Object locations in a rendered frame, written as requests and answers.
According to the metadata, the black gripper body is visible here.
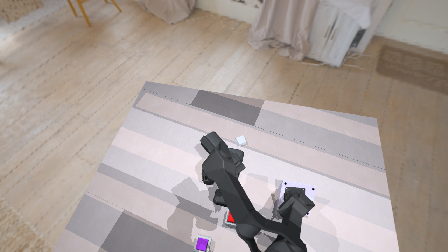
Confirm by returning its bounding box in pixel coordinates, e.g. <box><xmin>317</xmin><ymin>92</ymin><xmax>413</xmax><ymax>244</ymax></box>
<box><xmin>213</xmin><ymin>148</ymin><xmax>244</xmax><ymax>207</ymax></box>

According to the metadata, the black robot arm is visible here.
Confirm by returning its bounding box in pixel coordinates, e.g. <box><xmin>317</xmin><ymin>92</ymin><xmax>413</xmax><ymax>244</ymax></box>
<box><xmin>200</xmin><ymin>131</ymin><xmax>315</xmax><ymax>252</ymax></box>

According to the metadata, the red square button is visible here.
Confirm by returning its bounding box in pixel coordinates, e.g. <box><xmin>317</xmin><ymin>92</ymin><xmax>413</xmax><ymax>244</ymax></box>
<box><xmin>225</xmin><ymin>209</ymin><xmax>236</xmax><ymax>227</ymax></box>

